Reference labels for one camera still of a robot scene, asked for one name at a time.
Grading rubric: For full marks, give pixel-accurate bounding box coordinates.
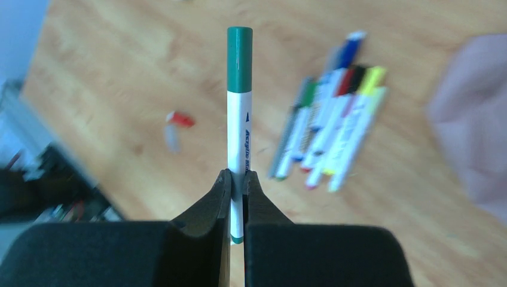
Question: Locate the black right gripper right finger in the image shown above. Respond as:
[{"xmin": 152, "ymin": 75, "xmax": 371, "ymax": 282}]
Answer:
[{"xmin": 243, "ymin": 171, "xmax": 414, "ymax": 286}]

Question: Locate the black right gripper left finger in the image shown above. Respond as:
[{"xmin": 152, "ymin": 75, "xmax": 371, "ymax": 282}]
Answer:
[{"xmin": 1, "ymin": 170, "xmax": 232, "ymax": 286}]

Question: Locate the clear pen cap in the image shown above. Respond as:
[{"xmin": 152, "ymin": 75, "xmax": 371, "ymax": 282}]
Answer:
[{"xmin": 163, "ymin": 124, "xmax": 180, "ymax": 153}]

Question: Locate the red pen cap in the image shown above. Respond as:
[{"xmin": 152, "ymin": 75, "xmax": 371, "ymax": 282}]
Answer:
[{"xmin": 166, "ymin": 111, "xmax": 196, "ymax": 128}]

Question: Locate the green cap white marker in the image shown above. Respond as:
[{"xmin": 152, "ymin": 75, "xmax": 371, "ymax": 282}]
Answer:
[
  {"xmin": 227, "ymin": 26, "xmax": 253, "ymax": 245},
  {"xmin": 274, "ymin": 77, "xmax": 317, "ymax": 181}
]

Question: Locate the houndstooth pattern pen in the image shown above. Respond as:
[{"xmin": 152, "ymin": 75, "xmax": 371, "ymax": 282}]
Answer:
[{"xmin": 294, "ymin": 77, "xmax": 328, "ymax": 161}]

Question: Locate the black cap white marker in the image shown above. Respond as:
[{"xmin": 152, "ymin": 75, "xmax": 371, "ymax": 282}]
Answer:
[{"xmin": 301, "ymin": 65, "xmax": 366, "ymax": 173}]

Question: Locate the purple cap white marker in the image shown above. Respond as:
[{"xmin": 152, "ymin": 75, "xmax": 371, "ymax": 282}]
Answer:
[{"xmin": 302, "ymin": 67, "xmax": 356, "ymax": 189}]

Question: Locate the yellow cap white marker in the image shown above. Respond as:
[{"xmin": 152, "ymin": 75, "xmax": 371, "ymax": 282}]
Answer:
[{"xmin": 322, "ymin": 66, "xmax": 387, "ymax": 193}]

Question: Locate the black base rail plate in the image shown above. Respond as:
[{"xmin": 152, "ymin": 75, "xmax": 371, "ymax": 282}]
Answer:
[{"xmin": 1, "ymin": 145, "xmax": 124, "ymax": 224}]

